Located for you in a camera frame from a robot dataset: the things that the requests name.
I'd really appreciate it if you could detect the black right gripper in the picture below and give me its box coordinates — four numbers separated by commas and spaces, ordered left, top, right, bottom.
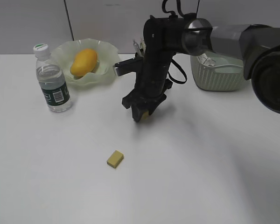
122, 79, 172, 123

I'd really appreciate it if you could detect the yellow eraser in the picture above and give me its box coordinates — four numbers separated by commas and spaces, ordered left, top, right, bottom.
140, 111, 149, 121
107, 150, 124, 168

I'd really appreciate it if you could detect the grey click pen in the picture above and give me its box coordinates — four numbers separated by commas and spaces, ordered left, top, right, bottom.
133, 39, 143, 57

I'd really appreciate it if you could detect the yellow mango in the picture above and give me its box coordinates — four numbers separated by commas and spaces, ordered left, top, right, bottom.
70, 49, 98, 77

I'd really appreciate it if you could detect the white waste paper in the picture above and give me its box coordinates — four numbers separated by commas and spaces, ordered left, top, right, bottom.
197, 53, 216, 67

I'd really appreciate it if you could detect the clear plastic water bottle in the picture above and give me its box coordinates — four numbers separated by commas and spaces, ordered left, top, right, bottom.
33, 43, 72, 112

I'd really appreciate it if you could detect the beige click pen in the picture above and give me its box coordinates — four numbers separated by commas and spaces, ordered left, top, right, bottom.
140, 38, 146, 54

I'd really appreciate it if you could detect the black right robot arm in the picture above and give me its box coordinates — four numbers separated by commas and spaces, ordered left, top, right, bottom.
122, 17, 280, 122

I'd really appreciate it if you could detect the green frosted glass plate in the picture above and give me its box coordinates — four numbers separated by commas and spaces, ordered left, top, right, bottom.
51, 38, 120, 89

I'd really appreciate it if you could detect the light green woven basket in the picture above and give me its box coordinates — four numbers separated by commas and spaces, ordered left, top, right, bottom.
190, 51, 246, 91

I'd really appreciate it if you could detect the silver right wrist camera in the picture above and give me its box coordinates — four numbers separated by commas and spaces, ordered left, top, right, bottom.
113, 56, 143, 77

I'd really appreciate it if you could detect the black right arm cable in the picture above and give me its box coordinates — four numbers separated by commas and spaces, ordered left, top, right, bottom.
162, 0, 200, 84

